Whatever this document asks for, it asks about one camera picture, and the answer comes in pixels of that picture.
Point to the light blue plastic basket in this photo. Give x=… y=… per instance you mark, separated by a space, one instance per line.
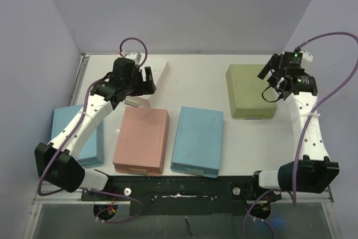
x=93 y=153

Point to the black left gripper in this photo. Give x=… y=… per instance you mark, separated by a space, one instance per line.
x=145 y=87

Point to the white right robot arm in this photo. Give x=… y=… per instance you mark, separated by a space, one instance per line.
x=312 y=170

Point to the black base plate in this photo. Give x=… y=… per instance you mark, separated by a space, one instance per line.
x=183 y=195

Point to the aluminium table frame rail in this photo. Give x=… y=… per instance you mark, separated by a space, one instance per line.
x=53 y=216

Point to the white plastic basket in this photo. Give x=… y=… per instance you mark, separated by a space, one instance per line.
x=160 y=70

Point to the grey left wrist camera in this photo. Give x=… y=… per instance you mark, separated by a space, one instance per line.
x=135 y=56

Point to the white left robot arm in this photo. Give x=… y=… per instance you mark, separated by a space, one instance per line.
x=56 y=160

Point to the pink plastic basket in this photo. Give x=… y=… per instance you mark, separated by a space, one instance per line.
x=142 y=142

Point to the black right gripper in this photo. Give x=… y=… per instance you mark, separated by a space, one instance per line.
x=274 y=69

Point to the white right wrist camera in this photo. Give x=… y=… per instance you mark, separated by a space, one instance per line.
x=307 y=57

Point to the yellow-green plastic basket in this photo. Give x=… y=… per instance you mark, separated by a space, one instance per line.
x=244 y=93

